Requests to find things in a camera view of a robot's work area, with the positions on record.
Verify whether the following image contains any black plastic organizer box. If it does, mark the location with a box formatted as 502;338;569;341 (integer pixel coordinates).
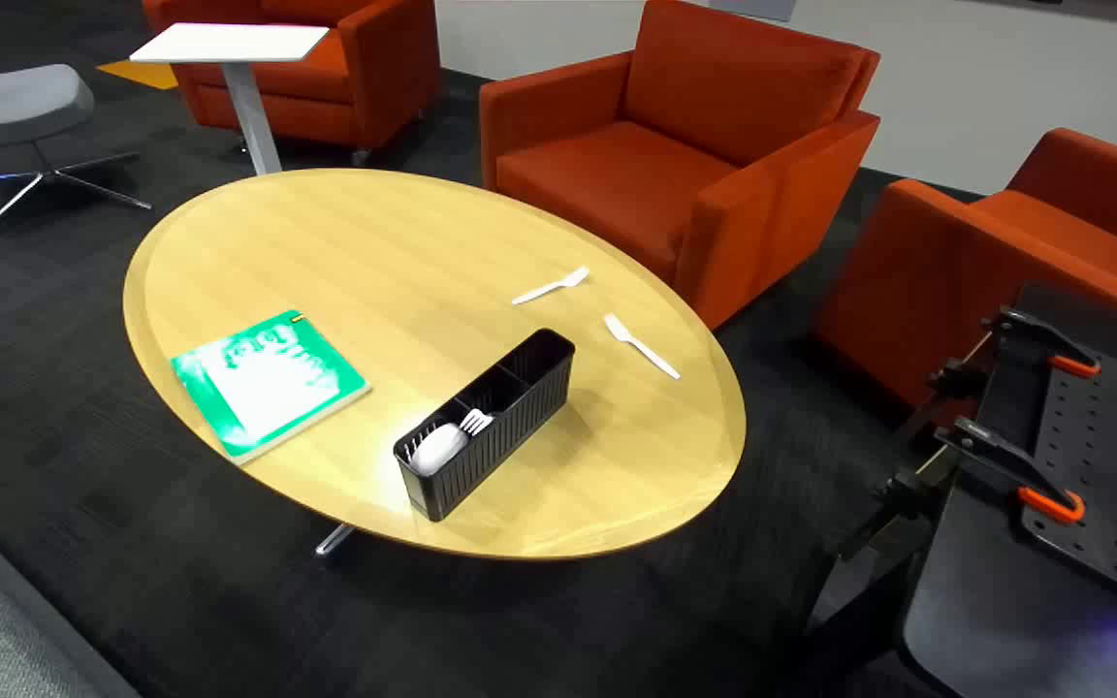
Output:
389;324;581;528

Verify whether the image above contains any white round object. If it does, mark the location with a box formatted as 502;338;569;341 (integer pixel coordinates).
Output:
408;418;472;481

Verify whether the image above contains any yellow flat object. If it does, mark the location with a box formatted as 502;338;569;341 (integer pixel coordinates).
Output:
95;57;186;97

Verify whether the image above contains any white plastic fork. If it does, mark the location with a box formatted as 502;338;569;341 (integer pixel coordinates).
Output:
507;263;599;310
603;310;685;389

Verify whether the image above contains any orange armchair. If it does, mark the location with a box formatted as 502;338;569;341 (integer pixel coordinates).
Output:
136;0;441;159
810;122;1117;416
477;0;883;334

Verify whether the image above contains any metal table leg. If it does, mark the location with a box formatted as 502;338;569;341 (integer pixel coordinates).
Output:
312;518;361;561

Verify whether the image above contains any green and white book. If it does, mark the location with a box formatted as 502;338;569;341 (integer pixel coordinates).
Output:
166;307;378;466

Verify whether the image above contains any white side table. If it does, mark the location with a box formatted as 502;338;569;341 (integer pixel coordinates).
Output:
124;19;334;179

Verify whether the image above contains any dark grey robot stand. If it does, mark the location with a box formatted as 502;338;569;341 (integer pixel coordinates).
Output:
899;478;1117;698

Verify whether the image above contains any black perforated mounting board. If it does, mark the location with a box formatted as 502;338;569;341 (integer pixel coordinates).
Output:
1016;343;1117;625

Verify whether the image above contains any grey lounge chair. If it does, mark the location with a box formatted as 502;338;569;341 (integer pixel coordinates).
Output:
0;57;154;254

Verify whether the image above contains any black clamp orange handle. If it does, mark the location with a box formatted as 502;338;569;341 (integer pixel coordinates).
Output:
883;416;1091;530
929;307;1106;406

